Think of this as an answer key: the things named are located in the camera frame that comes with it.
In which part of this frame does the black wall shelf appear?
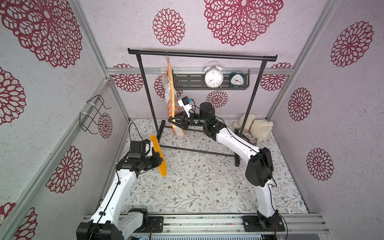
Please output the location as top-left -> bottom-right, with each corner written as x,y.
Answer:
172,69 -> 250,90

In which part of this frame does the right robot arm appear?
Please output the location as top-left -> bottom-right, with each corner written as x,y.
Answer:
168,102 -> 276,219

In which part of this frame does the aluminium front rail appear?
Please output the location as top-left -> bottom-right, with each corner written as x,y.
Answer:
120,212 -> 330,239

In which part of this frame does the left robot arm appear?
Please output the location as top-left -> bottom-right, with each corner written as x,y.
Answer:
76,135 -> 167,240

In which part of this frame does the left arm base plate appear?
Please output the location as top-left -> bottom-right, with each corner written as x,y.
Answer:
134,216 -> 164,234

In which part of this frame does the yellow shoe insole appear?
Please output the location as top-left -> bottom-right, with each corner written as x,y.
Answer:
150,135 -> 167,178

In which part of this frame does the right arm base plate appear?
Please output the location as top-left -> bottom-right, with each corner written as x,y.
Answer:
242,215 -> 286,233

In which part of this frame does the dark green alarm clock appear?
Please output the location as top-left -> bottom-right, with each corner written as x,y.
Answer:
230,71 -> 245,88

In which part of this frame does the black wire wall hook rack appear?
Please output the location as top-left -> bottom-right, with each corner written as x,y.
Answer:
79,94 -> 111,135

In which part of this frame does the cream plush toy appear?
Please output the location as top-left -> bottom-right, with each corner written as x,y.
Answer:
233,114 -> 274,142

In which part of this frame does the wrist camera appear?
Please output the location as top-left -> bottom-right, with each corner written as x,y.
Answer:
141,140 -> 153,157
178,97 -> 193,118

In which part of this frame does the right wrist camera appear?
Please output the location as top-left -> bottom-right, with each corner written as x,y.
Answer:
178,97 -> 193,118

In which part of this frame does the orange clip hanger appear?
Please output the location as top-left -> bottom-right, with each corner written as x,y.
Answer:
162,53 -> 176,118

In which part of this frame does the striped small box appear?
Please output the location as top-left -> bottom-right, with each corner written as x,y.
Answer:
242,130 -> 257,146

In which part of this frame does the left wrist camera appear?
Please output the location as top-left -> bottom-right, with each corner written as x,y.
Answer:
141,140 -> 153,157

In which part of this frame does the black clothes rack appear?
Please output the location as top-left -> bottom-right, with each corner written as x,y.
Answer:
127,47 -> 278,168

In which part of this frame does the white grey insole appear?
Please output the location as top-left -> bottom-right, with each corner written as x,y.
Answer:
162,71 -> 176,104

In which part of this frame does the white alarm clock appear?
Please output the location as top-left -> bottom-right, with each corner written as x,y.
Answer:
203,61 -> 224,88

